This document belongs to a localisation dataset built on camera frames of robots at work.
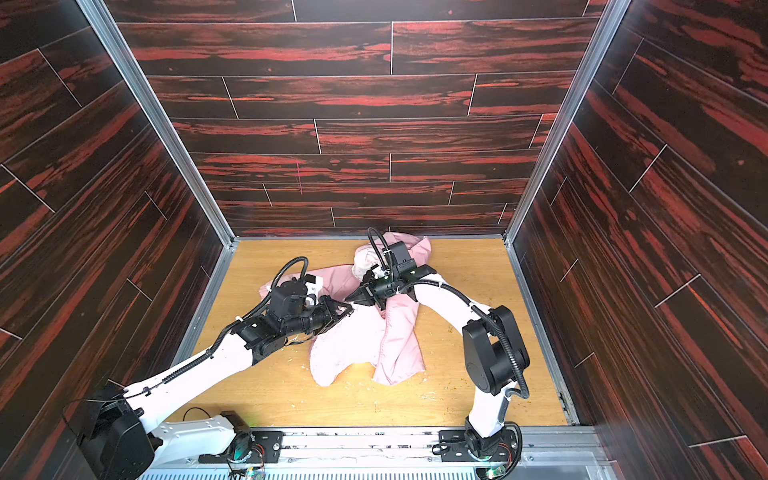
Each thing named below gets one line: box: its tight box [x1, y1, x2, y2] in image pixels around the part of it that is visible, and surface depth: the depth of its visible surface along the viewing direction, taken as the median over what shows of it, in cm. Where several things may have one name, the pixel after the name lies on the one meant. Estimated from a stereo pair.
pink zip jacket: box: [261, 232, 432, 387], surface depth 86 cm
